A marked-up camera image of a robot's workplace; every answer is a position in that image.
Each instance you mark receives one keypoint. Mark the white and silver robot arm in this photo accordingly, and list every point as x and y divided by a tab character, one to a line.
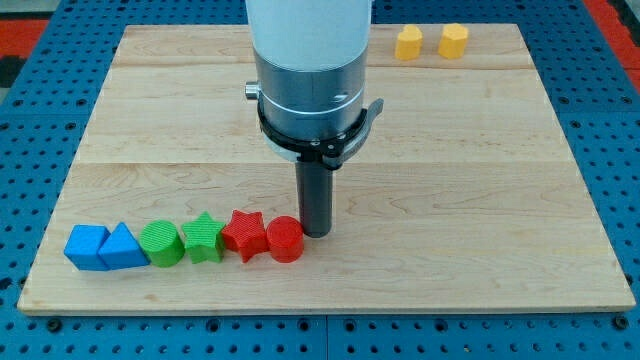
310	57

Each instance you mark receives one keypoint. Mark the wooden board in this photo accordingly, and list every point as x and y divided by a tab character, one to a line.
465	198

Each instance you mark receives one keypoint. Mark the yellow heart block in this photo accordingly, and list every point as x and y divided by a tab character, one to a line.
408	43

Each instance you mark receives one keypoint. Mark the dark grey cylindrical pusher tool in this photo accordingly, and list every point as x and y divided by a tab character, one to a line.
314	188

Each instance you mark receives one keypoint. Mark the red cylinder block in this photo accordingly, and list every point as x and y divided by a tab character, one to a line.
285	239

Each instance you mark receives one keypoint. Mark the red star block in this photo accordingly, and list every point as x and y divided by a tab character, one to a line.
245	234

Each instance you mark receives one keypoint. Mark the green star block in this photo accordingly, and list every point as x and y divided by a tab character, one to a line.
203	239

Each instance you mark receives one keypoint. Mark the green cylinder block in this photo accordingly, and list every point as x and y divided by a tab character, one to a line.
162	244

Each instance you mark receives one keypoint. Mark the yellow hexagon block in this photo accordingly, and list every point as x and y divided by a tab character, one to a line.
453	41

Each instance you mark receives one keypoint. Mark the blue triangle block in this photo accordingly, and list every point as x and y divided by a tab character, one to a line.
121	250

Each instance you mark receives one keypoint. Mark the blue cube block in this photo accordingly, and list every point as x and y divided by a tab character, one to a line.
83	245

